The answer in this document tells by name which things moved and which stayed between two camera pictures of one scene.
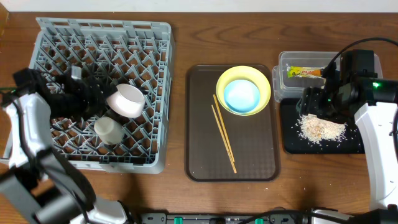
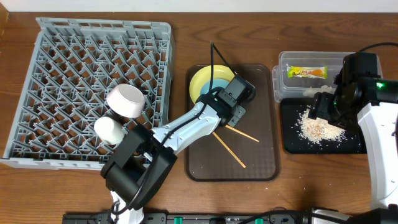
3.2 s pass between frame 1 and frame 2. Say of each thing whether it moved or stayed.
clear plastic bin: stayed
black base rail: stayed
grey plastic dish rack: stayed
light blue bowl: moved
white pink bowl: stayed
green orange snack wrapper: stayed
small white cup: stayed
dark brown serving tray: stayed
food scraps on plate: stayed
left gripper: moved
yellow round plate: moved
